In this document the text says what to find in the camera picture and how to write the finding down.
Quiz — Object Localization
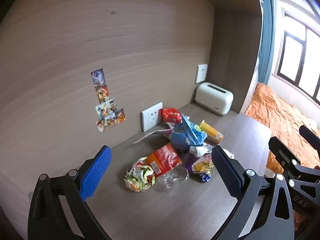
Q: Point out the cartoon card stickers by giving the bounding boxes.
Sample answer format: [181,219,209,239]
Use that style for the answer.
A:
[90,68,126,132]

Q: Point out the yellow chip canister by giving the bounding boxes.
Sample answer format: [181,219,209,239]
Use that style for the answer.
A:
[200,120,224,145]

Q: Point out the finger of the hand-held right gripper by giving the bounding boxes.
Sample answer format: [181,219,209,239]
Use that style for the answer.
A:
[299,125,320,153]
[268,136,320,180]

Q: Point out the orange bed sheet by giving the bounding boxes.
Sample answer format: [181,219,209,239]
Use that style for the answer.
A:
[244,82,320,230]

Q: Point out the crumpled colourful paper wrapper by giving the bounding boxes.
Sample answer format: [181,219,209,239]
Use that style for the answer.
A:
[124,156,156,192]

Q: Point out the crushed bottle with orange label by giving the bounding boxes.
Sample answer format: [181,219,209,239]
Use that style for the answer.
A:
[146,144,189,192]

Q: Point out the large white wall socket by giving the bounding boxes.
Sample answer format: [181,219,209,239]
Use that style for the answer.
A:
[141,102,163,132]

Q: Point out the small white wall socket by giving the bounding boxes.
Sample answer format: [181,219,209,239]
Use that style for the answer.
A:
[195,64,208,84]

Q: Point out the red noodle packet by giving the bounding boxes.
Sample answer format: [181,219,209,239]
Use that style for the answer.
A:
[159,108,182,130]

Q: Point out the crumpled white tissue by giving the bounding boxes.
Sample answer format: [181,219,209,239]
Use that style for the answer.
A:
[189,144,213,158]

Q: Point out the black framed window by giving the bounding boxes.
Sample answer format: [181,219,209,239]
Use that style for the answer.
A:
[276,13,320,100]

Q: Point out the blue curtain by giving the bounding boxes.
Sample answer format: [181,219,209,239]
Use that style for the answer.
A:
[257,0,275,85]

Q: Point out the blue plastic bag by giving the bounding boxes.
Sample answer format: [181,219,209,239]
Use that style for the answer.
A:
[171,114,208,153]

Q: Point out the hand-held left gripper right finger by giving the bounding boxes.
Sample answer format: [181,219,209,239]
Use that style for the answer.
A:
[211,144,295,240]

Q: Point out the cream ribbed tissue box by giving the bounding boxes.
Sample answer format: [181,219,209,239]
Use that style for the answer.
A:
[194,82,234,116]

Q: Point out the purple snack packet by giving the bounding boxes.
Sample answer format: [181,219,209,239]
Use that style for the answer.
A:
[184,152,215,183]

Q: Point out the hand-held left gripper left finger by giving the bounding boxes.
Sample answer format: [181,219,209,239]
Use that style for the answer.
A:
[27,145,112,240]

